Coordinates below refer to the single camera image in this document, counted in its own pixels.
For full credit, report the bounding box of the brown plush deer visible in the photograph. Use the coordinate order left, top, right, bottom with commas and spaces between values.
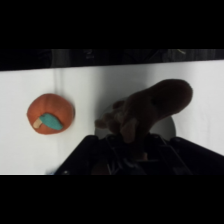
94, 78, 194, 162

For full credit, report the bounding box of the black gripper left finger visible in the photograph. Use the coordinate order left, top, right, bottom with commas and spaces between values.
105, 134, 129, 172

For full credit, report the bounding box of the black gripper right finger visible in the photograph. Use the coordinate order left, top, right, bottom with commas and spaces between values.
145, 133, 175, 172

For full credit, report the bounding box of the orange plush ball teal patch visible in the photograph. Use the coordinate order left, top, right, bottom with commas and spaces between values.
26, 93, 76, 136

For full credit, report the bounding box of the black curtain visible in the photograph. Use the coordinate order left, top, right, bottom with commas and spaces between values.
0, 49, 224, 72

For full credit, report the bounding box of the grey bowl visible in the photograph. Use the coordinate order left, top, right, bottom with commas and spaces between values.
94, 103, 177, 140

